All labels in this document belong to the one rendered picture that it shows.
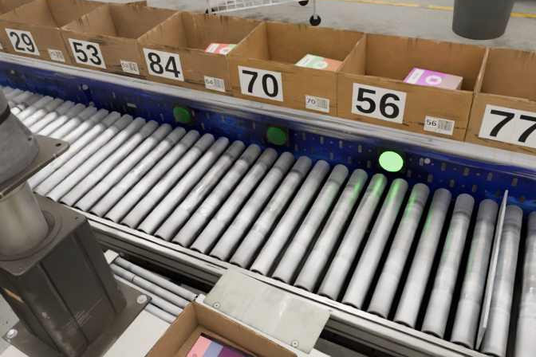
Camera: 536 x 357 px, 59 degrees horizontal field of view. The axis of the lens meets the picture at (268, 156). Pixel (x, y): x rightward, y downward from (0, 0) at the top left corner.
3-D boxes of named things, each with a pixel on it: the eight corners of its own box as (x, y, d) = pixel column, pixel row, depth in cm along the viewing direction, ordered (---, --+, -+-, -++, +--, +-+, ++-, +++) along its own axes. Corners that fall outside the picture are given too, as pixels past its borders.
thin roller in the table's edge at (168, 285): (113, 260, 133) (192, 300, 120) (119, 255, 134) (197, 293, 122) (116, 264, 134) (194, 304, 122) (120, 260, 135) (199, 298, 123)
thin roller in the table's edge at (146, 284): (107, 267, 131) (187, 307, 119) (112, 261, 132) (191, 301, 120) (109, 272, 132) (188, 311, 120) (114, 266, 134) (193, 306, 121)
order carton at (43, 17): (9, 54, 217) (-7, 18, 206) (57, 28, 236) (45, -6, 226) (72, 67, 201) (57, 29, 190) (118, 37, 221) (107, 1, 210)
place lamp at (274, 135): (266, 143, 165) (265, 127, 160) (268, 141, 166) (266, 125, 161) (285, 147, 162) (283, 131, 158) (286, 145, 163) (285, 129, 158)
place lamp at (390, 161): (378, 169, 149) (379, 151, 145) (379, 166, 150) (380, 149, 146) (400, 174, 146) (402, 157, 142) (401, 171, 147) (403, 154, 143)
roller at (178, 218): (151, 247, 142) (147, 236, 139) (237, 147, 177) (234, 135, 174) (165, 252, 140) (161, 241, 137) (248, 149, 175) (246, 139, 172)
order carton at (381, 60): (336, 118, 154) (336, 72, 144) (364, 75, 174) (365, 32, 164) (463, 143, 139) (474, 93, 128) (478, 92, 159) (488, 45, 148)
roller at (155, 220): (135, 241, 145) (130, 229, 142) (222, 143, 180) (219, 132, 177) (147, 245, 143) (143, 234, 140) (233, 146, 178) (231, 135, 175)
